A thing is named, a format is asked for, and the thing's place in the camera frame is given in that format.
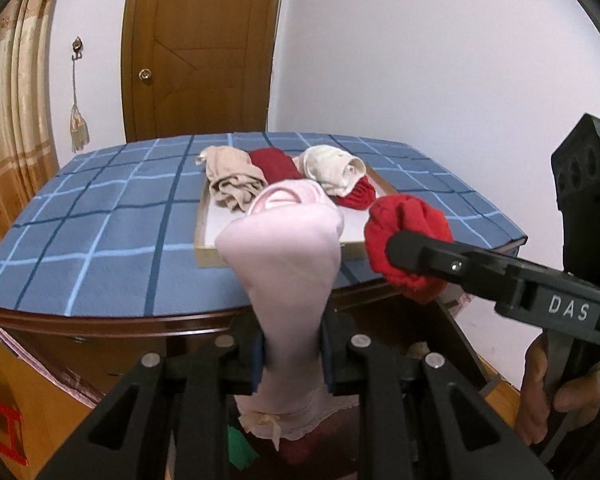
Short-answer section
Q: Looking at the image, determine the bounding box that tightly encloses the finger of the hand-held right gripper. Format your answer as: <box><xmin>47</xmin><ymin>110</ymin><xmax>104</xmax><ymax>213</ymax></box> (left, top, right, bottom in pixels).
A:
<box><xmin>386</xmin><ymin>230</ymin><xmax>526</xmax><ymax>311</ymax></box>

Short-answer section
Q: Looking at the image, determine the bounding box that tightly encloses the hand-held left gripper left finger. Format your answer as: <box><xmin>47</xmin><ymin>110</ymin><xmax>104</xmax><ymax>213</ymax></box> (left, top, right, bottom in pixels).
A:
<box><xmin>37</xmin><ymin>317</ymin><xmax>266</xmax><ymax>480</ymax></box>

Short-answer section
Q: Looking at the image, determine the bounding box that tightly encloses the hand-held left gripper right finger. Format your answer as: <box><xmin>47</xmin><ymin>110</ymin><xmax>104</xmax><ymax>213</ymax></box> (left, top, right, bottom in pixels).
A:
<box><xmin>320</xmin><ymin>310</ymin><xmax>556</xmax><ymax>480</ymax></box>

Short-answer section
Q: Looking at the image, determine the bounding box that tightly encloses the wooden drawer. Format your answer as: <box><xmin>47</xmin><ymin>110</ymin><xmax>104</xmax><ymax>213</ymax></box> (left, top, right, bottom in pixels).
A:
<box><xmin>165</xmin><ymin>300</ymin><xmax>506</xmax><ymax>480</ymax></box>

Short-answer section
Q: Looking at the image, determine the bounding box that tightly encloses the pink underwear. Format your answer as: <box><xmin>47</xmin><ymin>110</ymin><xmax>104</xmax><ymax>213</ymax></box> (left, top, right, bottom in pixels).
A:
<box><xmin>215</xmin><ymin>180</ymin><xmax>358</xmax><ymax>453</ymax></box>

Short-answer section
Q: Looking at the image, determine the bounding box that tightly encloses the shallow cardboard tray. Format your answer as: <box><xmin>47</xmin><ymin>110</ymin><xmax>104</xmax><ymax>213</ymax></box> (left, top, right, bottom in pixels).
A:
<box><xmin>193</xmin><ymin>160</ymin><xmax>398</xmax><ymax>270</ymax></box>

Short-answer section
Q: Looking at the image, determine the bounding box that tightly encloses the beige dotted sock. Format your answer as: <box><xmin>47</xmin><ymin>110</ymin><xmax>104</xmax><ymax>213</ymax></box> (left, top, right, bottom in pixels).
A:
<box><xmin>196</xmin><ymin>146</ymin><xmax>268</xmax><ymax>213</ymax></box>

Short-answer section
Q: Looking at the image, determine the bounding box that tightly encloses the dark red sock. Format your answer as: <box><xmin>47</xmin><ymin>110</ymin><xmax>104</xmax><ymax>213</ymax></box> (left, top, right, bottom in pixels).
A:
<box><xmin>250</xmin><ymin>147</ymin><xmax>306</xmax><ymax>183</ymax></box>

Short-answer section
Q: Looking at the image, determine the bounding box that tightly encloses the green underwear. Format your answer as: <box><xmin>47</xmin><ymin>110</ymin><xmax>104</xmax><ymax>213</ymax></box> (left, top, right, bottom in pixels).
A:
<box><xmin>227</xmin><ymin>425</ymin><xmax>261</xmax><ymax>471</ymax></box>

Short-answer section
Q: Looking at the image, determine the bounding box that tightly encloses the red knitted underwear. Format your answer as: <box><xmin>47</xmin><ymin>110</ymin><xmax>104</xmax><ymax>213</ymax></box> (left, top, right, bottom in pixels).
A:
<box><xmin>336</xmin><ymin>176</ymin><xmax>377</xmax><ymax>210</ymax></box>

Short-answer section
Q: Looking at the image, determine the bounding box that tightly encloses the cream underwear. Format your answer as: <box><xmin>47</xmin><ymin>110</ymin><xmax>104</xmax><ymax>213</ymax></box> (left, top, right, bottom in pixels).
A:
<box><xmin>292</xmin><ymin>145</ymin><xmax>367</xmax><ymax>198</ymax></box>

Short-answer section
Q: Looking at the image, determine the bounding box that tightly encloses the person's right hand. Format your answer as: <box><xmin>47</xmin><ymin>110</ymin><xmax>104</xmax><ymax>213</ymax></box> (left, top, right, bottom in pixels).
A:
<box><xmin>515</xmin><ymin>332</ymin><xmax>600</xmax><ymax>448</ymax></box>

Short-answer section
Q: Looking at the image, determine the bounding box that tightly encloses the dark wooden table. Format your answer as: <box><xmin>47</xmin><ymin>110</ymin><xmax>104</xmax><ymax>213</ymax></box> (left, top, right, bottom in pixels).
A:
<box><xmin>0</xmin><ymin>237</ymin><xmax>528</xmax><ymax>396</ymax></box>

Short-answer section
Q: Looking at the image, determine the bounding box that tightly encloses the blue checked tablecloth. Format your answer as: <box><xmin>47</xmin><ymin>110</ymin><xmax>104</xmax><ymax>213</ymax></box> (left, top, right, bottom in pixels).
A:
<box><xmin>0</xmin><ymin>131</ymin><xmax>528</xmax><ymax>318</ymax></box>

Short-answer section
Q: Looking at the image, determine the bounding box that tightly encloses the curtain tieback tassel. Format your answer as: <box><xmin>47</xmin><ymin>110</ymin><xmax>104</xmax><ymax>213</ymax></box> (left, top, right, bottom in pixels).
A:
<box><xmin>69</xmin><ymin>57</ymin><xmax>91</xmax><ymax>153</ymax></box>

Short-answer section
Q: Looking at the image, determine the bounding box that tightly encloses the brown wooden door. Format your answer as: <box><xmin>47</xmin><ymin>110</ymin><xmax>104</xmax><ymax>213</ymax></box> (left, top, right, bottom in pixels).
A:
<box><xmin>121</xmin><ymin>0</ymin><xmax>287</xmax><ymax>142</ymax></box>

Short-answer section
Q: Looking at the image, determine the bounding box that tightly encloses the beige patterned curtain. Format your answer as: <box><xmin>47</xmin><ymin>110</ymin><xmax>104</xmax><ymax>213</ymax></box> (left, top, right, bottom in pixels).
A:
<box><xmin>0</xmin><ymin>0</ymin><xmax>61</xmax><ymax>271</ymax></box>

